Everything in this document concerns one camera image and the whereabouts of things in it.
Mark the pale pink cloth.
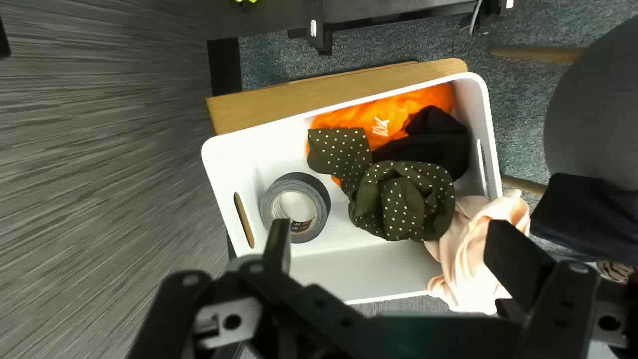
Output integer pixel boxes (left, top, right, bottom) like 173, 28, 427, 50
423, 190, 534, 316

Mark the light wooden board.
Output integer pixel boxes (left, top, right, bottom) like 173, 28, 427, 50
205, 56, 468, 136

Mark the olive polka dot cloth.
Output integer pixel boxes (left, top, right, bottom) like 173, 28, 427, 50
305, 126, 458, 244

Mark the small black cloth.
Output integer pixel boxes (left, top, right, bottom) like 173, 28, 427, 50
375, 106, 468, 184

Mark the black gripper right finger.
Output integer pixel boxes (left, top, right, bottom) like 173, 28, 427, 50
484, 220, 638, 359

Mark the white plastic storage box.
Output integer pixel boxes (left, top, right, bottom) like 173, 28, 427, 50
199, 70, 504, 308

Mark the orange cloth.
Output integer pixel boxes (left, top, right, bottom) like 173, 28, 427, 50
309, 84, 458, 154

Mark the grey duct tape roll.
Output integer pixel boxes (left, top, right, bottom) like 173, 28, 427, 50
257, 170, 333, 246

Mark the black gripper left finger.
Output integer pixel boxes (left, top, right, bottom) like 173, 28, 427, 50
126, 218, 387, 359

